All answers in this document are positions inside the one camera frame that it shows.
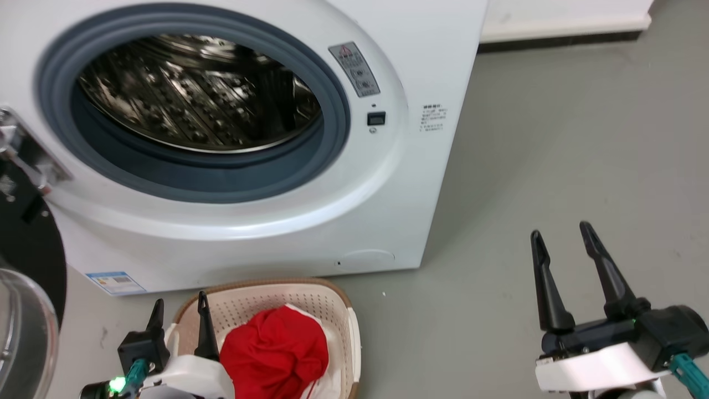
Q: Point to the white front-load washing machine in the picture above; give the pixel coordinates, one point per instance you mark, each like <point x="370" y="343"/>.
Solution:
<point x="388" y="194"/>

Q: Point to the round white filter cover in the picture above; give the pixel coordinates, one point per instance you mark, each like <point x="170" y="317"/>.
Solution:
<point x="366" y="257"/>

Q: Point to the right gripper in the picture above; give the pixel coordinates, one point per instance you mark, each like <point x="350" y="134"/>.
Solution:
<point x="604" y="354"/>

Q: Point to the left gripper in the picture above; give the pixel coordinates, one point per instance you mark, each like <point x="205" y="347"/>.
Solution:
<point x="188" y="379"/>

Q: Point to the dark round glass washer door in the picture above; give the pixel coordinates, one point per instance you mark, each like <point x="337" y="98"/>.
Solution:
<point x="27" y="238"/>

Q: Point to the small printed text label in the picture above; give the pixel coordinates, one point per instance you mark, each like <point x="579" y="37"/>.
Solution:
<point x="433" y="117"/>

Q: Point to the black door latch socket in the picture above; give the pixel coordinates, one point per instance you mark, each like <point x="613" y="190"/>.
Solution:
<point x="376" y="118"/>

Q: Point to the cream perforated laundry basket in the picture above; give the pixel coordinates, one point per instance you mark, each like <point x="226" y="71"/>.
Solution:
<point x="260" y="299"/>

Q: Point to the red and white garment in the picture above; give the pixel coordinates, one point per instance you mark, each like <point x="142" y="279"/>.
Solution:
<point x="271" y="349"/>

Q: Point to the white wall baseboard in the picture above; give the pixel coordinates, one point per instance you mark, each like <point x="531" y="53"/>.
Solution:
<point x="565" y="19"/>

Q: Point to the grey rubber door gasket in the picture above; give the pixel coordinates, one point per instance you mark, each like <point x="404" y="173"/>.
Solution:
<point x="194" y="178"/>

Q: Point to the blue energy label sticker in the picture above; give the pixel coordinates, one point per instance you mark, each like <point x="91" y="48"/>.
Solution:
<point x="115" y="282"/>

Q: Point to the perforated steel washer drum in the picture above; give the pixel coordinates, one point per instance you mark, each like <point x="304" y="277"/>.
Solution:
<point x="194" y="94"/>

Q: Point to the chrome door hinge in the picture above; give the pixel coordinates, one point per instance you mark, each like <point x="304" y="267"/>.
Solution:
<point x="14" y="138"/>

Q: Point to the grey warning sticker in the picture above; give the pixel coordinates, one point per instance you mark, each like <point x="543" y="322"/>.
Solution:
<point x="354" y="69"/>

